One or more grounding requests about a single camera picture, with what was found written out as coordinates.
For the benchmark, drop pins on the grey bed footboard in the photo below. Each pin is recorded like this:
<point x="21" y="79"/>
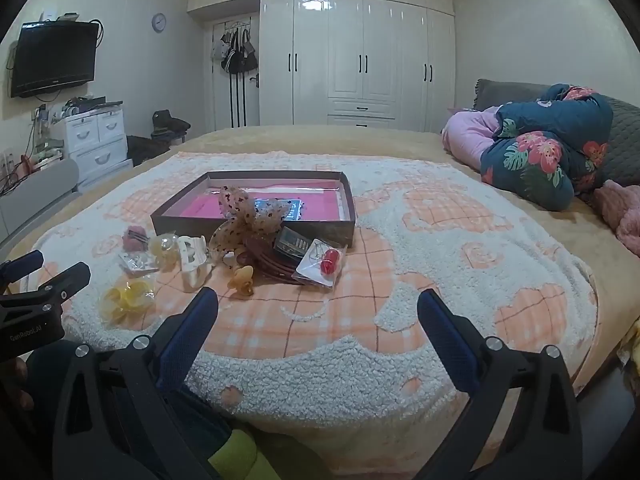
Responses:
<point x="35" y="195"/>

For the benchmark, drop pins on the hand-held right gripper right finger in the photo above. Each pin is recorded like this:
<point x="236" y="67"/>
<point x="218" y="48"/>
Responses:
<point x="447" y="340"/>

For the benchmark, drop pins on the red earrings packet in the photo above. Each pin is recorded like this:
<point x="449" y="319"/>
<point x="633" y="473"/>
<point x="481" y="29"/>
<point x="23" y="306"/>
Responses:
<point x="325" y="265"/>

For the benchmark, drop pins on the dotted bow hair clip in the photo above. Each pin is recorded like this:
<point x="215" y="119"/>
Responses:
<point x="245" y="216"/>

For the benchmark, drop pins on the person's left hand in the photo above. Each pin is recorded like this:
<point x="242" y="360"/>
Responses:
<point x="16" y="372"/>

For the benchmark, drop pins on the white door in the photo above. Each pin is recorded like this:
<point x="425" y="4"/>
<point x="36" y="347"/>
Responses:
<point x="220" y="100"/>

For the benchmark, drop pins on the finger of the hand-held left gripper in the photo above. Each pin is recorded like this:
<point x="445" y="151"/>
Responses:
<point x="25" y="261"/>
<point x="67" y="282"/>

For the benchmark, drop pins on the white hair claw packet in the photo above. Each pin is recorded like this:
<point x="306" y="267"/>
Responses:
<point x="192" y="260"/>

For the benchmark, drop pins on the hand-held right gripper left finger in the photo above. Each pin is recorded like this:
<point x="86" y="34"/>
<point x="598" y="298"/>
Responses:
<point x="190" y="332"/>

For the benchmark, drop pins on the white earrings card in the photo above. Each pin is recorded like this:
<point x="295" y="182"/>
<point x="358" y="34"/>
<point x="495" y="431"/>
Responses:
<point x="137" y="262"/>

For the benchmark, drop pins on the grey quilted pillow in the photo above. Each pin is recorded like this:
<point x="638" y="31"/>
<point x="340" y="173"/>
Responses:
<point x="625" y="130"/>

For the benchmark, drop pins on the floral dark quilt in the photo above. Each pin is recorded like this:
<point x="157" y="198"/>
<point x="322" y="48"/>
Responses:
<point x="540" y="160"/>

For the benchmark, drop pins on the white hanging bag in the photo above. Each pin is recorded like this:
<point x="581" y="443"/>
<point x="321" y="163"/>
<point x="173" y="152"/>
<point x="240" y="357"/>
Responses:
<point x="218" y="49"/>

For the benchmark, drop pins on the dark hanging bag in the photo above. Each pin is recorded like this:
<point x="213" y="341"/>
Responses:
<point x="249" y="57"/>

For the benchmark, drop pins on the dark floor bag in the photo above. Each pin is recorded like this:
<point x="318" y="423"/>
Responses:
<point x="145" y="150"/>

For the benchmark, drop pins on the brown headbands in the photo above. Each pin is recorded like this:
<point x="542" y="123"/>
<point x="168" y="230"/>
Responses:
<point x="272" y="267"/>

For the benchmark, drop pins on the dark clothes pile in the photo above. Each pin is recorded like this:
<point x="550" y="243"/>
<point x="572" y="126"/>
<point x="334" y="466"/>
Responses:
<point x="170" y="125"/>

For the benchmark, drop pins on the black television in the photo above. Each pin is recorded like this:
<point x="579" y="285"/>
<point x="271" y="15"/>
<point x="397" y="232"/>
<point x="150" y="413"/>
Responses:
<point x="52" y="57"/>

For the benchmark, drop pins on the round wall clock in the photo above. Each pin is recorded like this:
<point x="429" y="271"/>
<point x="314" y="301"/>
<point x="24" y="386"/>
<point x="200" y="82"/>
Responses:
<point x="159" y="22"/>

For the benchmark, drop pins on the tan bed cover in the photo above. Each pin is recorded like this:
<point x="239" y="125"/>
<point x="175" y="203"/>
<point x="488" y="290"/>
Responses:
<point x="310" y="140"/>

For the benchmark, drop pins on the dark small packet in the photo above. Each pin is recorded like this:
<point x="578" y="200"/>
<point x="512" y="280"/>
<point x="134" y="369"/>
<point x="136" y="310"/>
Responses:
<point x="292" y="244"/>

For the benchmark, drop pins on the black set-top device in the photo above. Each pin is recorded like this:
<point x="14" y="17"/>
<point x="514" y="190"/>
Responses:
<point x="95" y="103"/>

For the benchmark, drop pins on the pink fuzzy hair clip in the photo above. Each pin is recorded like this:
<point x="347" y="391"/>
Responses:
<point x="135" y="240"/>

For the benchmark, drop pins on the yellow-green cloth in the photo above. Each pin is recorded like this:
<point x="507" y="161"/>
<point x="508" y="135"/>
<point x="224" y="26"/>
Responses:
<point x="235" y="457"/>

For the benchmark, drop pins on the brown cardboard box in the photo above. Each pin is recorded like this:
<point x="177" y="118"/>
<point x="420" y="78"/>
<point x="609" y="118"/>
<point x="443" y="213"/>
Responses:
<point x="250" y="234"/>

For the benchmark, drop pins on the white drawer cabinet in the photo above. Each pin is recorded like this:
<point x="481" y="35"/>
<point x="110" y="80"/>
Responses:
<point x="95" y="145"/>

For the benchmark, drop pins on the pink fluffy blanket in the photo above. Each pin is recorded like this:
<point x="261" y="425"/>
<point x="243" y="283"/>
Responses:
<point x="622" y="215"/>

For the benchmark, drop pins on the white wardrobe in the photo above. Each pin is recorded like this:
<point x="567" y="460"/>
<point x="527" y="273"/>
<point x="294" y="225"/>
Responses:
<point x="350" y="50"/>

